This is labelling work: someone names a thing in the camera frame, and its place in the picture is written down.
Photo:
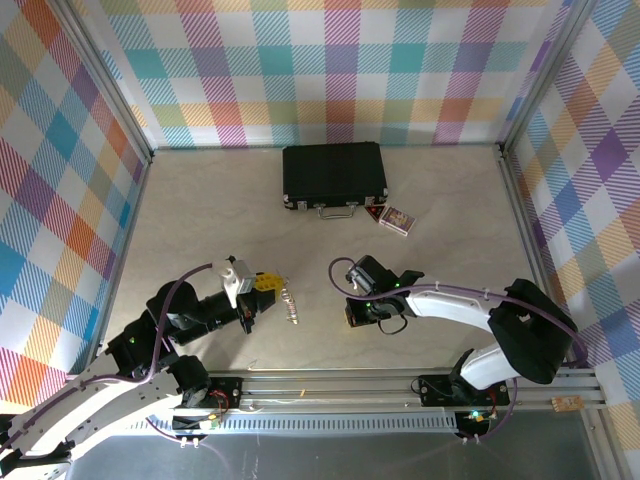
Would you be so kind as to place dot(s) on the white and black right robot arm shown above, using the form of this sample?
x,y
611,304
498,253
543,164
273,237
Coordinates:
x,y
450,305

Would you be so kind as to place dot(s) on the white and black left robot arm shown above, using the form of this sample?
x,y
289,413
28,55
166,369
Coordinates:
x,y
115,400

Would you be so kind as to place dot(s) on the colourful playing card box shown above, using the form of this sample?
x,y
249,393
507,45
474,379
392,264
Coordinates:
x,y
397,220

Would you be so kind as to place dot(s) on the black box with red triangle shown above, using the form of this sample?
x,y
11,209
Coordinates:
x,y
374,214

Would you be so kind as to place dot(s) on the small black electronics board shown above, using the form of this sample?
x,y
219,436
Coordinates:
x,y
475,417
200,424

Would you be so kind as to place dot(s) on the black hard carry case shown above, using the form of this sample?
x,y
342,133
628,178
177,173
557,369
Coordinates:
x,y
332,172

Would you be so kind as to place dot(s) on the grey metal sheet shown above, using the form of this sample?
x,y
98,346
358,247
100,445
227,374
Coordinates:
x,y
325,460

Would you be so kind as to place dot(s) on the small orange label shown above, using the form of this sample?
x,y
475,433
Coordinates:
x,y
567,403

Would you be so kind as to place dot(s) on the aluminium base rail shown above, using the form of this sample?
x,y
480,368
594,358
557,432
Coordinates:
x,y
325,385

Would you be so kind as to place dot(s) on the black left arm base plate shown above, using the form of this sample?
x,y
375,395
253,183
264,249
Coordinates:
x,y
227,390

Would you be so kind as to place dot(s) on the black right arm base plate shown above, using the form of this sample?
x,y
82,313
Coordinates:
x,y
432,390

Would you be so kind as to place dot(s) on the aluminium table edge rail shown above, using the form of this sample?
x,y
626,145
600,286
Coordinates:
x,y
131,210
522,225

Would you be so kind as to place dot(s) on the aluminium frame post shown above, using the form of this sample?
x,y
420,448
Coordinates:
x,y
105,80
550,75

